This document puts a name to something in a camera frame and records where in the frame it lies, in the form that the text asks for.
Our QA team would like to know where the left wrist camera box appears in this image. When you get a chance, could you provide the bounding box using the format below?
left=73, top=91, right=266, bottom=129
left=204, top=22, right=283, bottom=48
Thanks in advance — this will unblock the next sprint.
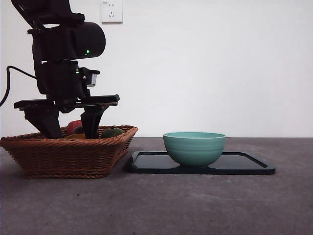
left=80, top=67, right=100, bottom=88

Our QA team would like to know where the red apple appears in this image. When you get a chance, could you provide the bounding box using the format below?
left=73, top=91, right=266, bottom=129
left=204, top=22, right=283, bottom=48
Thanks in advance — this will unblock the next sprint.
left=67, top=120, right=84, bottom=134

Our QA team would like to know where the green avocado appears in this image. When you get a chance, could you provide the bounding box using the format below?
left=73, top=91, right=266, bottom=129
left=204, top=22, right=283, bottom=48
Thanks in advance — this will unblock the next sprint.
left=101, top=128, right=125, bottom=139

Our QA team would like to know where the white wall socket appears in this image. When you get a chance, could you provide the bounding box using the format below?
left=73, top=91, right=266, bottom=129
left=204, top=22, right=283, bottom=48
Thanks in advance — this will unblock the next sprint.
left=101, top=0, right=123, bottom=24

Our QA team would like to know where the dark green rectangular tray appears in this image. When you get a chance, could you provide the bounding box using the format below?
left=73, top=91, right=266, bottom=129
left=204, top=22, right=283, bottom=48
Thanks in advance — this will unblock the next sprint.
left=125, top=151, right=276, bottom=175

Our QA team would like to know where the teal ribbed bowl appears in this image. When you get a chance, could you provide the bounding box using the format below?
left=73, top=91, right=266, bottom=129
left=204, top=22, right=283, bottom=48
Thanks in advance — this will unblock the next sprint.
left=163, top=131, right=227, bottom=168

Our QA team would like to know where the brown wicker basket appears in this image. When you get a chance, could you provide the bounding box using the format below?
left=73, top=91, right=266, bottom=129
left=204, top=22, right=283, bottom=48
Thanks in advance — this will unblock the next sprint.
left=0, top=125, right=139, bottom=179

